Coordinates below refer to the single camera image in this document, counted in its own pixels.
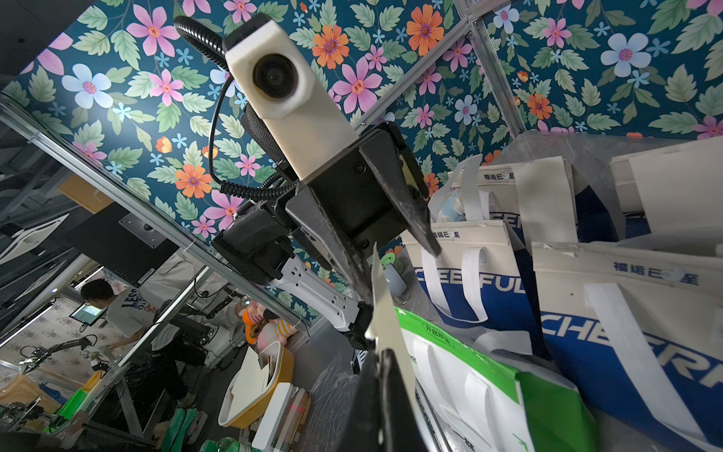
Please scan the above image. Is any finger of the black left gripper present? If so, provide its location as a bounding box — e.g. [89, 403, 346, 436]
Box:
[286, 186, 374, 305]
[360, 131, 442, 257]

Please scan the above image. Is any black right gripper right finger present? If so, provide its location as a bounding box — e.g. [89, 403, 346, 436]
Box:
[380, 348, 429, 452]

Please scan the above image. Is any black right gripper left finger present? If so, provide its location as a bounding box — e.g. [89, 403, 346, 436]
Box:
[335, 350, 390, 452]

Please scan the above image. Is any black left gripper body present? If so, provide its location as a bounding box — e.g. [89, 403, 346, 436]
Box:
[212, 122, 429, 286]

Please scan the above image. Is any green white takeout bag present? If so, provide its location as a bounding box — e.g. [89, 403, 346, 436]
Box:
[397, 310, 599, 451]

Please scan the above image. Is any white receipt bag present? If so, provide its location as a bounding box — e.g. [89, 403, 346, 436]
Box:
[365, 250, 427, 443]
[511, 156, 578, 250]

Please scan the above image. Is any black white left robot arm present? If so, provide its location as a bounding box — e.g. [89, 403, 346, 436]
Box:
[174, 13, 442, 350]

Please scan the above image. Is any back left blue white bag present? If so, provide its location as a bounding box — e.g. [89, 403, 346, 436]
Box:
[427, 153, 580, 250]

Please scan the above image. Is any blue white bag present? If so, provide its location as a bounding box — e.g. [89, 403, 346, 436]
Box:
[532, 242, 722, 451]
[427, 153, 580, 250]
[401, 220, 550, 359]
[610, 137, 722, 248]

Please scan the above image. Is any yellow white storage bin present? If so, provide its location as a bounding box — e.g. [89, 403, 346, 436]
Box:
[218, 341, 295, 429]

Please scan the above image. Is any white dome object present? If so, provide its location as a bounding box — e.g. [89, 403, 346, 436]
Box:
[383, 265, 410, 303]

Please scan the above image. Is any person in white shirt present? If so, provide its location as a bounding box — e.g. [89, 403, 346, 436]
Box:
[81, 279, 205, 409]

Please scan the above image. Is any front left blue white bag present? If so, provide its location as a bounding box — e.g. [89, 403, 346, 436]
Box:
[401, 220, 550, 359]

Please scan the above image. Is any monitor screen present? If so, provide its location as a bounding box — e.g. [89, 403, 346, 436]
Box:
[70, 303, 107, 326]

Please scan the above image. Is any back right blue white bag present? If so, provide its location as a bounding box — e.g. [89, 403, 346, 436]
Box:
[610, 137, 722, 248]

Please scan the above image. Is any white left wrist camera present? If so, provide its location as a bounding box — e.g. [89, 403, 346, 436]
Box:
[223, 14, 359, 180]

